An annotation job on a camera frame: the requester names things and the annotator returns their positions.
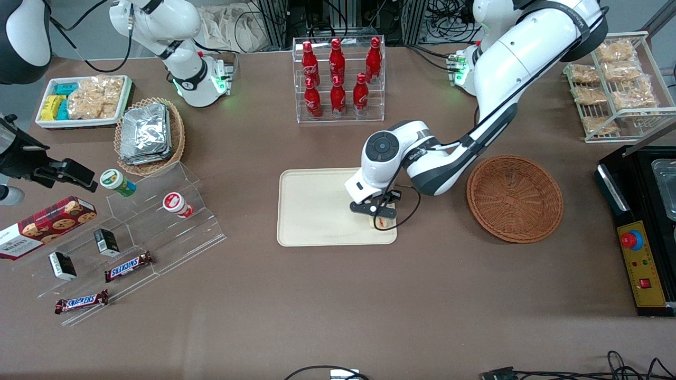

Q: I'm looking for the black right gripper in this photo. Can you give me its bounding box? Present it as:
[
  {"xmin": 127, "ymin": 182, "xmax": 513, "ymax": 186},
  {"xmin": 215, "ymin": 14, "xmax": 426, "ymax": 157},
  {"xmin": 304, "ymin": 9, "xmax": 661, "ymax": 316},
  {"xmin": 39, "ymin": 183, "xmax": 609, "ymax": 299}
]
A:
[{"xmin": 0, "ymin": 113, "xmax": 99, "ymax": 193}]

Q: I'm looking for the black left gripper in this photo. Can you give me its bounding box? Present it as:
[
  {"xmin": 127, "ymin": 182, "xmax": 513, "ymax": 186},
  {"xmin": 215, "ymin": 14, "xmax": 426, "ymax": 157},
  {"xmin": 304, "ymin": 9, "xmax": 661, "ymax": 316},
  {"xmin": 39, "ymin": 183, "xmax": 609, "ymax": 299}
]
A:
[{"xmin": 350, "ymin": 195, "xmax": 398, "ymax": 230}]

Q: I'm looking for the white rectangular snack tray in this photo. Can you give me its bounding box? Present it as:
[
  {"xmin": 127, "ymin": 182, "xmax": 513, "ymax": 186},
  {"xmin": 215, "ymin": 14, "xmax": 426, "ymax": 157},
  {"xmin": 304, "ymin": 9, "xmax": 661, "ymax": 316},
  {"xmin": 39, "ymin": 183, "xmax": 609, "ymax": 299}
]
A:
[{"xmin": 35, "ymin": 75, "xmax": 134, "ymax": 130}]

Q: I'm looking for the beige plastic tray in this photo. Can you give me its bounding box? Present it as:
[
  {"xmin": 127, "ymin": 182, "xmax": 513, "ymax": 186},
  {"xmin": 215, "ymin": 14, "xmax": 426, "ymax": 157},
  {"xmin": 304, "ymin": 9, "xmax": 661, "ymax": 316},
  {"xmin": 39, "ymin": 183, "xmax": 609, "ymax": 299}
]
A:
[{"xmin": 277, "ymin": 167, "xmax": 398, "ymax": 247}]

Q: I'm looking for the oval light wicker basket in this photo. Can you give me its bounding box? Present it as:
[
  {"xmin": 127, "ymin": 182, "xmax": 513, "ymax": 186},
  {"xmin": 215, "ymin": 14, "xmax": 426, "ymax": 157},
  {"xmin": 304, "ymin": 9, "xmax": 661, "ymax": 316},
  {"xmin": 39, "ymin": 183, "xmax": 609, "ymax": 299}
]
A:
[{"xmin": 114, "ymin": 97, "xmax": 186, "ymax": 177}]

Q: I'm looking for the round brown wicker basket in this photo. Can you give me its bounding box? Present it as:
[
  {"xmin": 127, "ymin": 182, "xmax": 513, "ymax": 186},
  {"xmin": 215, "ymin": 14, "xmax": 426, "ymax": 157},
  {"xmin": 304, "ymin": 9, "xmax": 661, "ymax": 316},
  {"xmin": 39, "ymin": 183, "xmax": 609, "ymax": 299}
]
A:
[{"xmin": 466, "ymin": 154, "xmax": 564, "ymax": 244}]

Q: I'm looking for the red tartan cookie box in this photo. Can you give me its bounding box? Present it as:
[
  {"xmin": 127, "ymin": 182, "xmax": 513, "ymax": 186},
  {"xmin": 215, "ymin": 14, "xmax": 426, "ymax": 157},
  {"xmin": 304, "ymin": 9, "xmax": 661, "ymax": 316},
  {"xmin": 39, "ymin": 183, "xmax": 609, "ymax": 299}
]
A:
[{"xmin": 0, "ymin": 196, "xmax": 98, "ymax": 261}]

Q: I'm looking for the green lid snack cup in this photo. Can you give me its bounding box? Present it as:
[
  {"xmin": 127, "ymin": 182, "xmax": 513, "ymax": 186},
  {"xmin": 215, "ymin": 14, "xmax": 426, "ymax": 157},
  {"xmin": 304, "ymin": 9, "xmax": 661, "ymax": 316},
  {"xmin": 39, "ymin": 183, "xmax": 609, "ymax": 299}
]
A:
[{"xmin": 100, "ymin": 169, "xmax": 137, "ymax": 198}]

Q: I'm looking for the yellow snack packet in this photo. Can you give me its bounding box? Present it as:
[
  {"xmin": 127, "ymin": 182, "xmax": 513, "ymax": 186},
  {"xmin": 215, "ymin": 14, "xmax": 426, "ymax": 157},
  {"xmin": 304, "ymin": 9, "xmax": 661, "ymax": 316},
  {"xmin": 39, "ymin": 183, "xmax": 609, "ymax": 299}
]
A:
[{"xmin": 41, "ymin": 95, "xmax": 67, "ymax": 121}]

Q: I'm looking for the small black box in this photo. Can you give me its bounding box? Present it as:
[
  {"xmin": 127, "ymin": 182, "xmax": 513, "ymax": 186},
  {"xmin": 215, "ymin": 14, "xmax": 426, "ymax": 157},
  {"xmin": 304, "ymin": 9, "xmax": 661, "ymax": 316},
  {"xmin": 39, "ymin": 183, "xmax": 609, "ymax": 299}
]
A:
[
  {"xmin": 49, "ymin": 252, "xmax": 78, "ymax": 281},
  {"xmin": 93, "ymin": 228, "xmax": 121, "ymax": 258}
]

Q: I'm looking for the clear bag of crackers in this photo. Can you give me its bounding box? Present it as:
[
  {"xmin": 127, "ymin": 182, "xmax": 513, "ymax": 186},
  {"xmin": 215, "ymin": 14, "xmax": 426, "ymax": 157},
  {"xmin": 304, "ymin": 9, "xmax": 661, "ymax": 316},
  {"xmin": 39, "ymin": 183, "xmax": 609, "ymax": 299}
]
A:
[{"xmin": 67, "ymin": 75, "xmax": 125, "ymax": 120}]

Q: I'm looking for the silver foil pack stack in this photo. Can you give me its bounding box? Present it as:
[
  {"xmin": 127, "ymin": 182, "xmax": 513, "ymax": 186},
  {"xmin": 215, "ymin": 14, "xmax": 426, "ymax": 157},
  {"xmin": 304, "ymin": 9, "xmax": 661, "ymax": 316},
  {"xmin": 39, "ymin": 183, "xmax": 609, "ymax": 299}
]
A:
[{"xmin": 119, "ymin": 102, "xmax": 173, "ymax": 166}]

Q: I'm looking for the clear acrylic bottle rack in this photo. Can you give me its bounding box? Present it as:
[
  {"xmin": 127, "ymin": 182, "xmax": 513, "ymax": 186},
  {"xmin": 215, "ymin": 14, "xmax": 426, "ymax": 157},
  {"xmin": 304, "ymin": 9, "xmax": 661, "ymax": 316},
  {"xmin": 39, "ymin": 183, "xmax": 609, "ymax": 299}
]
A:
[{"xmin": 292, "ymin": 36, "xmax": 386, "ymax": 125}]

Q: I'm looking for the brown Snickers bar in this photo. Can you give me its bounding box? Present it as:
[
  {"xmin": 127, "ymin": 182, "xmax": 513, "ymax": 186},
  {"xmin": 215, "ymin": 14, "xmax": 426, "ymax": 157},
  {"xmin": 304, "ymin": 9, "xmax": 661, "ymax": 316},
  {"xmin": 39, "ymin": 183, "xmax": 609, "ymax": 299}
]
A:
[
  {"xmin": 54, "ymin": 289, "xmax": 109, "ymax": 315},
  {"xmin": 104, "ymin": 251, "xmax": 154, "ymax": 283}
]

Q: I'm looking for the red lid snack cup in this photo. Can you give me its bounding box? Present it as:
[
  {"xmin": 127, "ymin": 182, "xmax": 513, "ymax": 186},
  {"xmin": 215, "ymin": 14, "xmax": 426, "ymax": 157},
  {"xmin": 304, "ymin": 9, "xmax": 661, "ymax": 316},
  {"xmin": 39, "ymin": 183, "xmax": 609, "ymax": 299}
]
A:
[{"xmin": 162, "ymin": 192, "xmax": 194, "ymax": 219}]

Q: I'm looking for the clear acrylic stepped stand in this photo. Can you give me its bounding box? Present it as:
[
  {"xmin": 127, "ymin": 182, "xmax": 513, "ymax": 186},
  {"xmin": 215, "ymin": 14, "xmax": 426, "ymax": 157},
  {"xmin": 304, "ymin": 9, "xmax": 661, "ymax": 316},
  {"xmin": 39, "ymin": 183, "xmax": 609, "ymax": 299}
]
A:
[{"xmin": 13, "ymin": 161, "xmax": 228, "ymax": 327}]

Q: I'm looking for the red cola bottle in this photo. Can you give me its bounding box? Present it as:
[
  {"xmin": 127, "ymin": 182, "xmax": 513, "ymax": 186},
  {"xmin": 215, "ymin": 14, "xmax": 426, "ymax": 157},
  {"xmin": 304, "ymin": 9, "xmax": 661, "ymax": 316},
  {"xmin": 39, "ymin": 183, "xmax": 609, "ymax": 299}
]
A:
[
  {"xmin": 304, "ymin": 78, "xmax": 322, "ymax": 118},
  {"xmin": 365, "ymin": 36, "xmax": 382, "ymax": 85},
  {"xmin": 302, "ymin": 41, "xmax": 320, "ymax": 88},
  {"xmin": 352, "ymin": 73, "xmax": 370, "ymax": 116},
  {"xmin": 328, "ymin": 38, "xmax": 346, "ymax": 85},
  {"xmin": 330, "ymin": 75, "xmax": 348, "ymax": 118}
]

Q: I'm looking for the white cloth bag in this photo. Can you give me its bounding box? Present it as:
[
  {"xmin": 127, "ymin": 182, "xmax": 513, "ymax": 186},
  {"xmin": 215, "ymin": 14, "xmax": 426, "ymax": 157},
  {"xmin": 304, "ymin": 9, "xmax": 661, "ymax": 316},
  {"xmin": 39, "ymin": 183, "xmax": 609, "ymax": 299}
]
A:
[{"xmin": 198, "ymin": 4, "xmax": 270, "ymax": 53}]

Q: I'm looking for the clear bag of pastries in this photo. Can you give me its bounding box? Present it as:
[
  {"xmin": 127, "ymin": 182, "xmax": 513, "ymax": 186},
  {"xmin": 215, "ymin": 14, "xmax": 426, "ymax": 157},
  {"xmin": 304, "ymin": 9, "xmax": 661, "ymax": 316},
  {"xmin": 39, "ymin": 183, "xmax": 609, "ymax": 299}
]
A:
[
  {"xmin": 612, "ymin": 79, "xmax": 659, "ymax": 110},
  {"xmin": 568, "ymin": 64, "xmax": 600, "ymax": 85},
  {"xmin": 582, "ymin": 116, "xmax": 620, "ymax": 136},
  {"xmin": 596, "ymin": 40, "xmax": 638, "ymax": 63},
  {"xmin": 602, "ymin": 61, "xmax": 643, "ymax": 83},
  {"xmin": 573, "ymin": 86, "xmax": 608, "ymax": 105}
]

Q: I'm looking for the black control box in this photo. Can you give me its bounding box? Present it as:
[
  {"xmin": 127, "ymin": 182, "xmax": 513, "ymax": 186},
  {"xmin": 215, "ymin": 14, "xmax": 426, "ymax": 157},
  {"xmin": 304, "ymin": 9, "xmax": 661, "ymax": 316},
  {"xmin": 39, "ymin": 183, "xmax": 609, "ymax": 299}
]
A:
[{"xmin": 596, "ymin": 145, "xmax": 676, "ymax": 317}]

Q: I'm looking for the yellow control panel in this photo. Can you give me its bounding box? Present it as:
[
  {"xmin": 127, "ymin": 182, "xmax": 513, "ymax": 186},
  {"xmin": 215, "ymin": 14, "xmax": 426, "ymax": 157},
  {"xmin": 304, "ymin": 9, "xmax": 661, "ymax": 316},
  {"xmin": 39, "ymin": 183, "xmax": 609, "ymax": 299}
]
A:
[{"xmin": 617, "ymin": 220, "xmax": 668, "ymax": 308}]

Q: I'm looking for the dark metal bar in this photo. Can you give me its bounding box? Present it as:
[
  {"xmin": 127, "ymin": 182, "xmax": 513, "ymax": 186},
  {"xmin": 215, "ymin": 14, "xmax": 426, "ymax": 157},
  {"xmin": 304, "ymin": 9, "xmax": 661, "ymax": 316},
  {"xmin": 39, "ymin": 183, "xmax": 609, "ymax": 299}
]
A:
[{"xmin": 622, "ymin": 120, "xmax": 676, "ymax": 157}]

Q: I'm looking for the clear plastic container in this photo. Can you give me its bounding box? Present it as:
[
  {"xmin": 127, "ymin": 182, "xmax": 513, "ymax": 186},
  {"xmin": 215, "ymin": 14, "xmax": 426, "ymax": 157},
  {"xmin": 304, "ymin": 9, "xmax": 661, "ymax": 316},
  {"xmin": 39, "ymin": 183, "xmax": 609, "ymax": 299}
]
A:
[{"xmin": 651, "ymin": 158, "xmax": 676, "ymax": 222}]

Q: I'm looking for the grey metal pole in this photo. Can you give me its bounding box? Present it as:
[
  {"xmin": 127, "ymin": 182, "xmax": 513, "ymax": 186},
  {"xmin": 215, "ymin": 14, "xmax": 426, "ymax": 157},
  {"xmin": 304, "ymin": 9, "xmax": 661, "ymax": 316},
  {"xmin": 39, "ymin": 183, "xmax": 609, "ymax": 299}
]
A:
[{"xmin": 642, "ymin": 0, "xmax": 676, "ymax": 39}]

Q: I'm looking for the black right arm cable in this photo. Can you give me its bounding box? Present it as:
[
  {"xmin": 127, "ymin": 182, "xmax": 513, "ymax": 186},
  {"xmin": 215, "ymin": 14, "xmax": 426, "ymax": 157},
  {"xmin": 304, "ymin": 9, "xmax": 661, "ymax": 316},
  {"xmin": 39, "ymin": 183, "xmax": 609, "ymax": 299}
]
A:
[{"xmin": 49, "ymin": 0, "xmax": 134, "ymax": 73}]

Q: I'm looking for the black looped table cable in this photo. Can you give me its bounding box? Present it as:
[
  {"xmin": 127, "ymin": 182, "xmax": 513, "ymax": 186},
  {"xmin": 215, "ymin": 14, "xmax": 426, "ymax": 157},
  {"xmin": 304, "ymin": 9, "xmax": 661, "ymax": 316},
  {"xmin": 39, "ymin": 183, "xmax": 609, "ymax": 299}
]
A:
[{"xmin": 284, "ymin": 365, "xmax": 370, "ymax": 380}]

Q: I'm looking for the black cable connector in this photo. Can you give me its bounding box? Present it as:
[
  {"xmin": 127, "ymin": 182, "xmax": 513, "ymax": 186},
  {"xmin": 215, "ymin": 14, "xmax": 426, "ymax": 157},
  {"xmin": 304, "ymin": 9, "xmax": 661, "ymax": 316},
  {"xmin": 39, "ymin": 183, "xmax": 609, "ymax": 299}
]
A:
[{"xmin": 480, "ymin": 366, "xmax": 519, "ymax": 380}]

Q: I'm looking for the aluminium frame post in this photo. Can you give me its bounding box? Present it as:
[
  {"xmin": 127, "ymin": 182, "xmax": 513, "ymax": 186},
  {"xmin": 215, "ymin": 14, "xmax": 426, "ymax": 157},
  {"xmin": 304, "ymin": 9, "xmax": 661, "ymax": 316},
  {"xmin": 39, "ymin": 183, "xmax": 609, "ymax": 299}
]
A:
[
  {"xmin": 256, "ymin": 0, "xmax": 289, "ymax": 51},
  {"xmin": 401, "ymin": 0, "xmax": 428, "ymax": 46}
]

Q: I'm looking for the tangled black cable bundle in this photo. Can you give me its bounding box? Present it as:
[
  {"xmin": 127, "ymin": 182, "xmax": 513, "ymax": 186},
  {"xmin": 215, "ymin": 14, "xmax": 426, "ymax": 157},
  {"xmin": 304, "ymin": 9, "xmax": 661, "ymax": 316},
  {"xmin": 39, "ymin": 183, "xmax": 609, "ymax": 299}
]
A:
[{"xmin": 422, "ymin": 0, "xmax": 482, "ymax": 44}]

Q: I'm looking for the black tangled table cable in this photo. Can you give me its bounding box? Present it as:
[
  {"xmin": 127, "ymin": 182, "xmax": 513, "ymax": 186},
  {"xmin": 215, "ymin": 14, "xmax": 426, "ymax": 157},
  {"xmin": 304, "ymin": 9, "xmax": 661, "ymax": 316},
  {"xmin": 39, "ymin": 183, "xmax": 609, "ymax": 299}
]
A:
[{"xmin": 515, "ymin": 350, "xmax": 676, "ymax": 380}]

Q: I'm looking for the white wire rack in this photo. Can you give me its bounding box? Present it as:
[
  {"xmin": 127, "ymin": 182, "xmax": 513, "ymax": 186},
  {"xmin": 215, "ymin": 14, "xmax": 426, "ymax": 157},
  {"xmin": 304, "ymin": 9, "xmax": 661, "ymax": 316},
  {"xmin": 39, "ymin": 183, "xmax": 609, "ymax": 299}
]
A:
[{"xmin": 562, "ymin": 31, "xmax": 676, "ymax": 144}]

